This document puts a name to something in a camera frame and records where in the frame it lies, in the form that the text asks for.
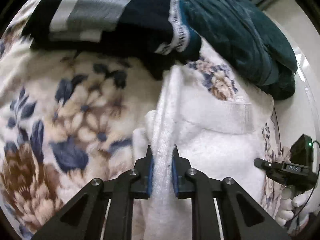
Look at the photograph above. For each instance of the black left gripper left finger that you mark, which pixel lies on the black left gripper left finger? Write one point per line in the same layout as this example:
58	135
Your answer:
102	209

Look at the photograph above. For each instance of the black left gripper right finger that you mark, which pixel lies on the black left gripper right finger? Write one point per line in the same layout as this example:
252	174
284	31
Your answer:
221	209

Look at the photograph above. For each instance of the white knit sweater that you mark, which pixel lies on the white knit sweater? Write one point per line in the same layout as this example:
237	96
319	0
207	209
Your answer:
219	138

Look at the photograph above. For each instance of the white gloved right hand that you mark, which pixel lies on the white gloved right hand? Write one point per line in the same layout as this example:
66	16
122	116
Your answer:
288	203

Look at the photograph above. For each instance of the floral fleece blanket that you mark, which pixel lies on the floral fleece blanket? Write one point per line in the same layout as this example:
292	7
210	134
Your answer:
68	117

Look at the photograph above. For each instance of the dark teal plush garment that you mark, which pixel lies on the dark teal plush garment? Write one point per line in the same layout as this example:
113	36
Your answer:
244	36

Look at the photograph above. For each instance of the navy striped folded garment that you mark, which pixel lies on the navy striped folded garment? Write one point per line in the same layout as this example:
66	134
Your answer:
154	31

